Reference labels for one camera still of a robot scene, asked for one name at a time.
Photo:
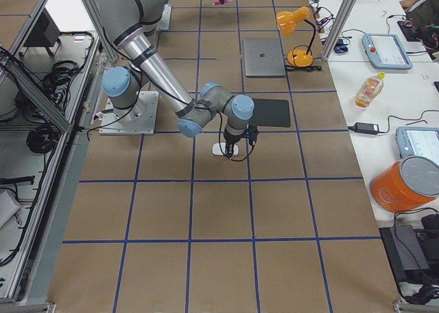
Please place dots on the white computer mouse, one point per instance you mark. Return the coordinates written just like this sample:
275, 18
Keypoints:
218, 149

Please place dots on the pink marker pen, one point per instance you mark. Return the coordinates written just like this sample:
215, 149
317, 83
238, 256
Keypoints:
221, 2

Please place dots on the black mousepad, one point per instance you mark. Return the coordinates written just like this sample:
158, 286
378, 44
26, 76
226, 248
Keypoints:
271, 113

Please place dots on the silver grey laptop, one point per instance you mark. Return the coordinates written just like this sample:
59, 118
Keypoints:
263, 58

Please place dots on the black power adapter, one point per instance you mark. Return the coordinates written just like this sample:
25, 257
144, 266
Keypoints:
365, 128

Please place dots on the orange juice bottle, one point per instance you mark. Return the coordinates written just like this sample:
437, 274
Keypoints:
371, 87

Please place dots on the blue teach pendant far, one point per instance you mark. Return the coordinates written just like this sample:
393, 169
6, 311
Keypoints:
385, 51

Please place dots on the blue teach pendant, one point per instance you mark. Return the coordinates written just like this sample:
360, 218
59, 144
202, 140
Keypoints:
419, 141
385, 51

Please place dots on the orange bucket grey lid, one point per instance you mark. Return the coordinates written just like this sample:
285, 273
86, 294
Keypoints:
407, 184

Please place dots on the blue teach pendant near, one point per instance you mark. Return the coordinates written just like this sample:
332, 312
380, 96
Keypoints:
419, 141

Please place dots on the black box lower right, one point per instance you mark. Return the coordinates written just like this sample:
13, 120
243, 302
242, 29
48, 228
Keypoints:
412, 254

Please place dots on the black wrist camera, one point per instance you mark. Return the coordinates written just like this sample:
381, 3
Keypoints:
252, 134

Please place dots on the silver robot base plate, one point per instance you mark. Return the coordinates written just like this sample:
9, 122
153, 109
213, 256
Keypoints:
140, 120

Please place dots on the aluminium frame post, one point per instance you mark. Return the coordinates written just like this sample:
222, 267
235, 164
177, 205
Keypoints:
345, 9

